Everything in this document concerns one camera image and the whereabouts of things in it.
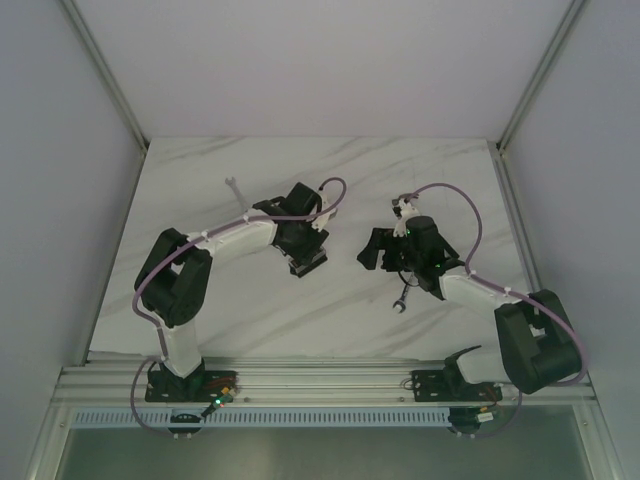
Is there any black handled claw hammer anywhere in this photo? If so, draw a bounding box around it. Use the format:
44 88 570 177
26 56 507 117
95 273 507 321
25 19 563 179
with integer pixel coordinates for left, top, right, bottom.
391 193 419 207

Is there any left aluminium frame post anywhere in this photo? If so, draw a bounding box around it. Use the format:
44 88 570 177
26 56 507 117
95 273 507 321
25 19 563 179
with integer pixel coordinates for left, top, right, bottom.
57 0 150 153

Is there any silver combination wrench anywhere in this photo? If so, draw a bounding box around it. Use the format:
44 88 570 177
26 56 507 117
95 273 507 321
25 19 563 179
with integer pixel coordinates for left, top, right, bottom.
393 272 413 314

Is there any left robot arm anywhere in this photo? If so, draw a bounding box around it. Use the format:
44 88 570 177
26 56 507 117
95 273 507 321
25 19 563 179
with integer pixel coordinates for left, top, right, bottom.
132 183 336 402

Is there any black fuse box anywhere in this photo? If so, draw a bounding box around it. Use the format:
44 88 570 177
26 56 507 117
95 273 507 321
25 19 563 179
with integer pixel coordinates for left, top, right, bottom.
288 247 328 278

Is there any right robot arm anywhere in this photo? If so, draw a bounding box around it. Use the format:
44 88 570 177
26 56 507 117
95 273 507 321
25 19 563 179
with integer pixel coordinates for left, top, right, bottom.
357 215 586 399

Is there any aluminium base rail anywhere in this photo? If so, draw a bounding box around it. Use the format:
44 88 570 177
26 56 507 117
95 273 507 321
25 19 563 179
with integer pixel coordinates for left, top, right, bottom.
54 352 596 409

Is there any small silver wrench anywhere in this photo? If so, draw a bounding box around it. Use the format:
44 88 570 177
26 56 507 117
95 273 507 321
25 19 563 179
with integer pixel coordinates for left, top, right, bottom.
225 177 249 212

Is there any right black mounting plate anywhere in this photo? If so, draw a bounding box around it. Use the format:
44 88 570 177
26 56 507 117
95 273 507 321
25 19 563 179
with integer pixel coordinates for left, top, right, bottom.
410 368 503 403

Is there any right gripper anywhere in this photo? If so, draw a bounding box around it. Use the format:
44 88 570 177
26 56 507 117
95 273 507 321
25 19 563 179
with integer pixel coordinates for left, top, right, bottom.
357 227 421 272

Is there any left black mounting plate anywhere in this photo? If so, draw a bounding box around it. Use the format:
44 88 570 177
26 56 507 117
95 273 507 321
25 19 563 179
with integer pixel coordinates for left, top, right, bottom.
145 367 237 403

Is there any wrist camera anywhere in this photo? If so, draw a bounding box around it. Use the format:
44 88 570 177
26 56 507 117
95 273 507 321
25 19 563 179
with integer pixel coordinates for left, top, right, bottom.
311 192 338 232
392 203 420 238

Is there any aluminium frame post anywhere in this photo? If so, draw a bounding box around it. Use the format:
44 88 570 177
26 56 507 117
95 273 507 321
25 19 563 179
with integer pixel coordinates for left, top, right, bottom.
496 0 589 155
57 0 150 153

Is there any black mounting plate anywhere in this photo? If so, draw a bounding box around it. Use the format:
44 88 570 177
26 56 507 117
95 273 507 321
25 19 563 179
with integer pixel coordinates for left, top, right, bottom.
410 368 503 403
145 367 237 403

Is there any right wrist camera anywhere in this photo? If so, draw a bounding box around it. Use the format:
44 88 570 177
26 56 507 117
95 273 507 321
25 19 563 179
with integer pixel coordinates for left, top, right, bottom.
392 203 420 238

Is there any right aluminium frame post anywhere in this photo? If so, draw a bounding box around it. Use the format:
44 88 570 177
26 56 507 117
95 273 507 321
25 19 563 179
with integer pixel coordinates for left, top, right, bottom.
496 0 589 155

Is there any slotted cable duct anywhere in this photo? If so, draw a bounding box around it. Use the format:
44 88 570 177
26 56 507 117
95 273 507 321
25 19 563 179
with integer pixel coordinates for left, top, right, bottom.
70 406 451 430

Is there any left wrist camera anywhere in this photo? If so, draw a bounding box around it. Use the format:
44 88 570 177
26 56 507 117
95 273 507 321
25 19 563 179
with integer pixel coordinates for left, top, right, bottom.
311 192 338 232

